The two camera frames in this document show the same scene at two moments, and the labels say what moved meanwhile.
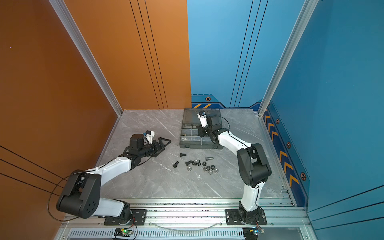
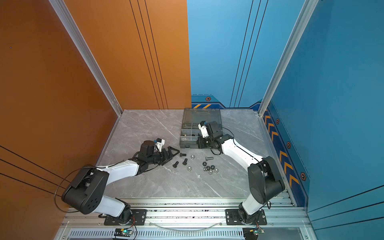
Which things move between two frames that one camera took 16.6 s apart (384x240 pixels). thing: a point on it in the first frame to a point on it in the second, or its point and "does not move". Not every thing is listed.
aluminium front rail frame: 199,219 does not move
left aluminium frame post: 76,36 does not move
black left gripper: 161,145 to 170,154
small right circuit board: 251,233 does not move
